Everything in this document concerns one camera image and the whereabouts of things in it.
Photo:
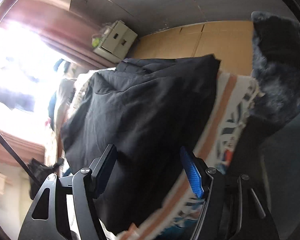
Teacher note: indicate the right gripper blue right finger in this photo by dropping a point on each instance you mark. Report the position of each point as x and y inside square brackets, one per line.
[194, 168]

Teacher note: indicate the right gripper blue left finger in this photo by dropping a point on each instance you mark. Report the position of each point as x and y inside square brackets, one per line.
[101, 168]

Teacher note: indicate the patterned white geometric blanket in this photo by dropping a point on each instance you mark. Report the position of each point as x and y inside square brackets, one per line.
[214, 134]

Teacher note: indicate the folded black garment stack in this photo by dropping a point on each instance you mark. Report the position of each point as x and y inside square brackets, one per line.
[149, 109]

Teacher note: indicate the left pink curtain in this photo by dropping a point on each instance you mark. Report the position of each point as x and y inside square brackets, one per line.
[25, 149]

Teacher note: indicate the pink curtain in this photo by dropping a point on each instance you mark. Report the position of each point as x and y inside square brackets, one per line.
[25, 149]
[62, 30]

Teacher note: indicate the hanging dark jacket left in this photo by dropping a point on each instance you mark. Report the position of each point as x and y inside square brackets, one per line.
[16, 100]

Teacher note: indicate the green item on nightstand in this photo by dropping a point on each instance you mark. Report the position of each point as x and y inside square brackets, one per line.
[95, 42]

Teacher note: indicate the cream bedside nightstand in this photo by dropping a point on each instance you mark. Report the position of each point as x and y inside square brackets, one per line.
[116, 41]

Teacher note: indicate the dark fluffy rug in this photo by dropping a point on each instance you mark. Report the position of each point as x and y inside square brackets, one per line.
[276, 67]

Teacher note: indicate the right pink curtain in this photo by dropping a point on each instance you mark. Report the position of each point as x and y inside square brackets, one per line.
[62, 30]

